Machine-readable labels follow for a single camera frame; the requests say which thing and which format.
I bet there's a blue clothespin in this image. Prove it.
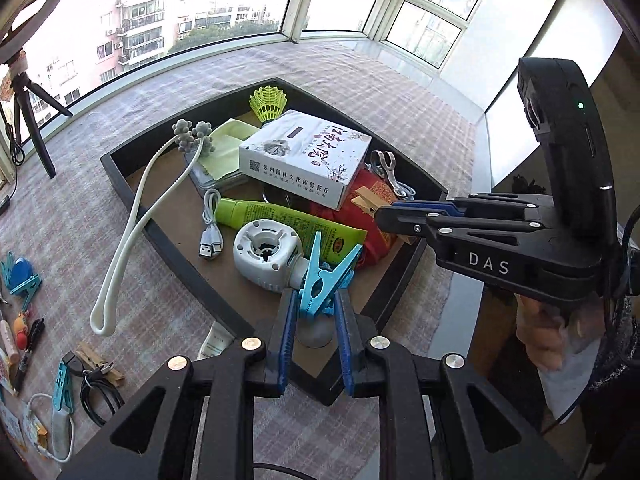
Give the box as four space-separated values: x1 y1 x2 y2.
298 231 364 321

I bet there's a white cord with grey beads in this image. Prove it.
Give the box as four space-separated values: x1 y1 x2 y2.
89 119 217 337

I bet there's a person's right hand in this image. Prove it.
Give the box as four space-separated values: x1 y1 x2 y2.
515 292 604 372

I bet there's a wooden clothespin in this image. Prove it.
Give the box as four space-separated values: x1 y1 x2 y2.
350 186 419 247
74 343 127 387

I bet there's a small white tube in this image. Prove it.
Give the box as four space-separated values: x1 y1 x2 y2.
196 322 234 362

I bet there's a blue round lid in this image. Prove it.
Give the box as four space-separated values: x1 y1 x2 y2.
10 258 33 287

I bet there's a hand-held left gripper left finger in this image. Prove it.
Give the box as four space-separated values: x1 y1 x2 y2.
57 287 300 480

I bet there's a green cloth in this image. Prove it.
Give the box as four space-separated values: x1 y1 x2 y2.
191 118 262 182

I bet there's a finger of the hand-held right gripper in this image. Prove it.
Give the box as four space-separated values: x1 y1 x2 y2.
391 192 559 219
375 208 551 247

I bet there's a black cable coil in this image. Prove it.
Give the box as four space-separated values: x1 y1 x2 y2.
61 351 127 429

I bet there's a grey utility knife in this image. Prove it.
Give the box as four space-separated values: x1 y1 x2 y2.
49 400 77 462

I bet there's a black tray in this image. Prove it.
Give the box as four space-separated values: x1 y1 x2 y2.
99 78 449 407

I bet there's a white window frame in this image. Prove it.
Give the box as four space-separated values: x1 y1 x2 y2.
0 0 576 126

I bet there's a white printed box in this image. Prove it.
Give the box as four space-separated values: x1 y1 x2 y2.
238 108 374 212

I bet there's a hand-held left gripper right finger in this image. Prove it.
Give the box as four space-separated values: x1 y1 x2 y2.
334 289 576 480

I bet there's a small teal plastic clip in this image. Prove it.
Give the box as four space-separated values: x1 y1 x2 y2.
51 361 76 414

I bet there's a tan paper label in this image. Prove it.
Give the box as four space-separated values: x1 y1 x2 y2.
0 51 27 105

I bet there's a white usb cable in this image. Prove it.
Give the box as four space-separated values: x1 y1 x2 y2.
22 392 77 462
199 189 227 262

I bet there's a black red pen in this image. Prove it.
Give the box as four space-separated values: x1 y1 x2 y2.
13 315 47 395

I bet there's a yellow-green shuttlecock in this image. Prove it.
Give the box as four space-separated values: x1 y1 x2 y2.
248 86 289 126

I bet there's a black tripod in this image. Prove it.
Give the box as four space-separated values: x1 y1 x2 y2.
0 67 74 179

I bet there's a white mini fan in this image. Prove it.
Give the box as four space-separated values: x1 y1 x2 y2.
232 218 332 349

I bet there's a metal clamp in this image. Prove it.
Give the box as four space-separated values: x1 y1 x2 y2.
369 149 417 199

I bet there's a long blue plastic clip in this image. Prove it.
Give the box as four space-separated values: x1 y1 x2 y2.
7 274 44 307

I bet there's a red pouch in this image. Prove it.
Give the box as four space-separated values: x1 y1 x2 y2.
309 167 407 267

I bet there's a person's right forearm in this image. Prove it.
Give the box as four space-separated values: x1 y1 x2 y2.
540 280 640 466

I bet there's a pink lip balm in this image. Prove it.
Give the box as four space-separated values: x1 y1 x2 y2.
0 316 22 367

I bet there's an orange toy figure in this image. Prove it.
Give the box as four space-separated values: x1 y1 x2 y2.
12 311 32 352

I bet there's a lime green tube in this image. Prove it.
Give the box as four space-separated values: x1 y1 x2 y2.
214 198 369 262

